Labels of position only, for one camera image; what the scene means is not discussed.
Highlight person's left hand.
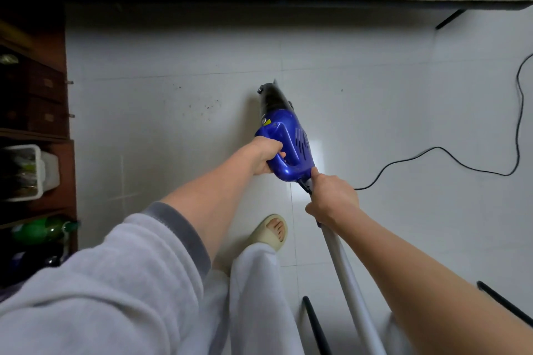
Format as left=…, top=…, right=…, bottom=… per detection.
left=249, top=136, right=287, bottom=177

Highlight person's right hand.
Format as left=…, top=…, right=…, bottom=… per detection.
left=305, top=167, right=360, bottom=229

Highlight blue handheld vacuum cleaner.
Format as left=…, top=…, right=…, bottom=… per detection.
left=255, top=79, right=317, bottom=196

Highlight grey vacuum extension tube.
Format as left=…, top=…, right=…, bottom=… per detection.
left=306, top=176, right=386, bottom=355

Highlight person's right forearm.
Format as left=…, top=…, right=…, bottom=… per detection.
left=333, top=206, right=533, bottom=355

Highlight person's left forearm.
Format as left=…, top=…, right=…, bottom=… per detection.
left=160, top=143, right=258, bottom=270

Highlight person's foot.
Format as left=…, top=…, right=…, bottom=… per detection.
left=266, top=219, right=287, bottom=244

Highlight beige slipper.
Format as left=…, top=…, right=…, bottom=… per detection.
left=248, top=214, right=289, bottom=252

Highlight white trousers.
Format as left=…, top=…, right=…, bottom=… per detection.
left=200, top=242, right=307, bottom=355

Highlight black furniture leg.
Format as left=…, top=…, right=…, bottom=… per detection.
left=476, top=280, right=533, bottom=329
left=301, top=296, right=332, bottom=355

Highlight black sofa leg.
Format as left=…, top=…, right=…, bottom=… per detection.
left=435, top=9, right=467, bottom=30

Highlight dark wooden shelf cabinet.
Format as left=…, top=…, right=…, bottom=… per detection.
left=0, top=0, right=81, bottom=290

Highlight grey fleece sleeve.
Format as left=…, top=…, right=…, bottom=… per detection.
left=0, top=201, right=212, bottom=355

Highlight white plastic container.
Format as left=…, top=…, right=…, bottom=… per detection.
left=2, top=144, right=61, bottom=202

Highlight dark wooden drawer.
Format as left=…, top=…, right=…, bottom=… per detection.
left=0, top=55, right=75, bottom=104
left=0, top=97, right=76, bottom=137

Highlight green plastic bottle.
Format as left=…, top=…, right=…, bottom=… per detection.
left=10, top=217, right=81, bottom=245

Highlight black power cord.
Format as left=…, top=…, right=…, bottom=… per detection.
left=353, top=52, right=533, bottom=192

